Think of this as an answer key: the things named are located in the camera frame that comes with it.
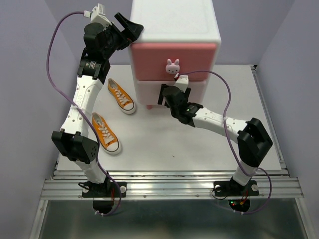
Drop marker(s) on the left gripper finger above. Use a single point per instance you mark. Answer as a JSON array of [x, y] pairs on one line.
[[125, 23], [134, 30]]

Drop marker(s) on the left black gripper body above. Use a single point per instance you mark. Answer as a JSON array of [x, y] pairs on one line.
[[117, 41]]

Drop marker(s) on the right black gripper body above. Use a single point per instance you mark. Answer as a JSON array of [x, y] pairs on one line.
[[162, 97]]

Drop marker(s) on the bunny knob drawer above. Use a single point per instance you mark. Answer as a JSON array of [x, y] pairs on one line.
[[172, 67]]

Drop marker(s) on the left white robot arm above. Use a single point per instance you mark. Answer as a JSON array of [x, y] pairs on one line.
[[72, 140]]

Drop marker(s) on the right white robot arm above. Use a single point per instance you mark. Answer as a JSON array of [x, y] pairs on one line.
[[250, 135]]

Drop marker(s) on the white plastic shoe cabinet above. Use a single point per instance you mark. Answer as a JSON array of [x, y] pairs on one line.
[[177, 21]]

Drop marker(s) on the orange sneaker near cabinet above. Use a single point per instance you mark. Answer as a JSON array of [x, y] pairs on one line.
[[123, 99]]

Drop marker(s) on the light pink lower drawer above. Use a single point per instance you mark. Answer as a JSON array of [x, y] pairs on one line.
[[147, 92]]

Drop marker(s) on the orange sneaker front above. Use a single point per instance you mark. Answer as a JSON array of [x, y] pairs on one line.
[[107, 138]]

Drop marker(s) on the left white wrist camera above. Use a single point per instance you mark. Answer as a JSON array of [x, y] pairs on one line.
[[98, 15]]

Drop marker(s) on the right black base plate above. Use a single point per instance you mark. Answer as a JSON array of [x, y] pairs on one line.
[[223, 189]]

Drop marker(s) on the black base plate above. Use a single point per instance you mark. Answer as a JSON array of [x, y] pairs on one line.
[[104, 190], [223, 189]]

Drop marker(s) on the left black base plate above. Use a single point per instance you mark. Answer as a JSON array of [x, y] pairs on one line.
[[104, 190]]

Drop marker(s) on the aluminium mounting rail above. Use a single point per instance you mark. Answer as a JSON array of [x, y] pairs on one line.
[[170, 170]]

